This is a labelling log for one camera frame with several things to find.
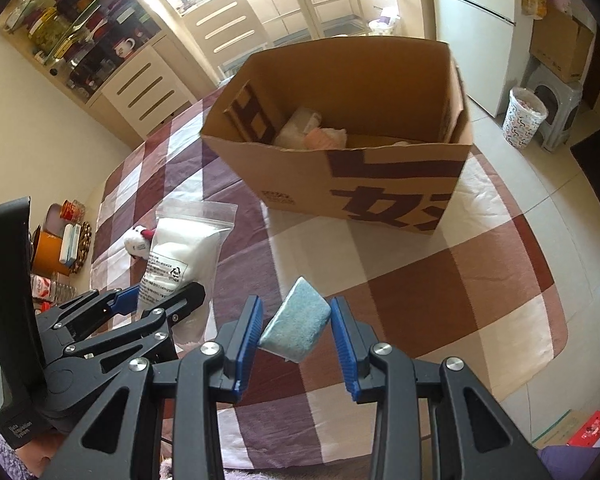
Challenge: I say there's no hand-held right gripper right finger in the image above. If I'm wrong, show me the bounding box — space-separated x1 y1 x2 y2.
330 296 551 480

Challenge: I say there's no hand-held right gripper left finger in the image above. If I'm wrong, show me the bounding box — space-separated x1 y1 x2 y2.
40 295 264 480

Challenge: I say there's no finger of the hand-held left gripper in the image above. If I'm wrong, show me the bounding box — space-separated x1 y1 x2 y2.
55 282 207 362
37 286 142 342

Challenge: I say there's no light blue sponge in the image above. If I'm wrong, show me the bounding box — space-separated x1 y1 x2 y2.
258 276 331 363

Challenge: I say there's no clear zip bag of cotton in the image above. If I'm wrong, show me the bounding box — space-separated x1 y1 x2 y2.
137 199 238 343

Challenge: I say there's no large printed cardboard box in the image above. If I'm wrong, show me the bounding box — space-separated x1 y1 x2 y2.
200 35 476 235

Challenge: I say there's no white sock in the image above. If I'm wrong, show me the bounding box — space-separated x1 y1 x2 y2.
302 126 350 152

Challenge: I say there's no person's left forearm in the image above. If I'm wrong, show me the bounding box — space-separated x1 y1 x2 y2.
0 410 36 480

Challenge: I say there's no orange container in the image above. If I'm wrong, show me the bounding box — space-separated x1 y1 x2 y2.
30 230 75 277

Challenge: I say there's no person's left hand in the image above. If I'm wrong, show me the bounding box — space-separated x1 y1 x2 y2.
15 432 63 478

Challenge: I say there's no plastic water bottle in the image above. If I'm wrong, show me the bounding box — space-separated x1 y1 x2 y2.
30 274 53 303

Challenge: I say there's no clear glass cup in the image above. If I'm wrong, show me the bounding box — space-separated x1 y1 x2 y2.
50 280 76 303

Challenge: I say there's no white cat plush toy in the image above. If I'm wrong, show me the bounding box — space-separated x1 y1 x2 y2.
124 225 157 261

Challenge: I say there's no wooden beaded trivet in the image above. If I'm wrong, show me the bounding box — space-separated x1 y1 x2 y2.
72 222 92 273

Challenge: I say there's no white and blue box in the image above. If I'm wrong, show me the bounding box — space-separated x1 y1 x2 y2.
62 223 81 267

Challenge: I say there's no pink bowl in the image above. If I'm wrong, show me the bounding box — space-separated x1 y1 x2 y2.
44 203 66 236

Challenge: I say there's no checked tablecloth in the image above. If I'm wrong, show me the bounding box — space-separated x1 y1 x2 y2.
90 87 568 471

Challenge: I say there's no flat cardboard box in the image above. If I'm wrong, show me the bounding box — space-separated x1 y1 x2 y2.
530 409 588 451

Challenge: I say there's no purple fluffy clothing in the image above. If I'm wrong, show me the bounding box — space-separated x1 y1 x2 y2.
537 445 600 480

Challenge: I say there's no red box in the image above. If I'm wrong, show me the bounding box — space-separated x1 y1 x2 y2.
566 410 600 448

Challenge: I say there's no display shelf with jars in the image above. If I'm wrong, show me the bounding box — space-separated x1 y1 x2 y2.
0 0 168 106

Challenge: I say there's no patterned wastebasket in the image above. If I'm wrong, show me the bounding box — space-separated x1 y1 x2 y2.
502 86 549 149

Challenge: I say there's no grey plastic stool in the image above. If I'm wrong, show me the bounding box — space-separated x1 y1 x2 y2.
522 57 584 153

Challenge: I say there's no white wastebasket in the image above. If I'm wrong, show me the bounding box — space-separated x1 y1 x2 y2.
369 15 402 37

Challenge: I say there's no white fridge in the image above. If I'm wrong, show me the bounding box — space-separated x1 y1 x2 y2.
427 0 518 119

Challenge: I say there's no small cardboard box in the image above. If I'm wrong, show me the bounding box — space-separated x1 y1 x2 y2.
529 7 596 84

